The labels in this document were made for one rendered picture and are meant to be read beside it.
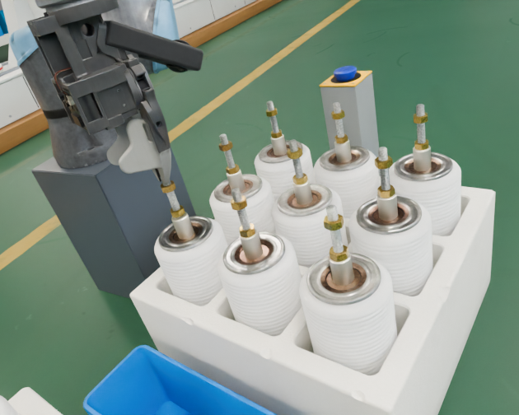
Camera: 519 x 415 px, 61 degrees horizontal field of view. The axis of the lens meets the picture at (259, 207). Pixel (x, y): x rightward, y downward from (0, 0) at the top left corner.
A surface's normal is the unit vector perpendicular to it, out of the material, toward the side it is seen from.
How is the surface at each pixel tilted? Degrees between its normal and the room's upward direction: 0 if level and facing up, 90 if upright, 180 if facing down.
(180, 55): 89
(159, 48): 89
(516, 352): 0
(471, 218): 0
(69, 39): 90
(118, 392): 88
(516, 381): 0
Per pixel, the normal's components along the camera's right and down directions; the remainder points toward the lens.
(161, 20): 0.11, 0.10
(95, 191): -0.47, 0.56
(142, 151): 0.58, 0.32
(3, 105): 0.85, 0.09
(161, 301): -0.22, -0.82
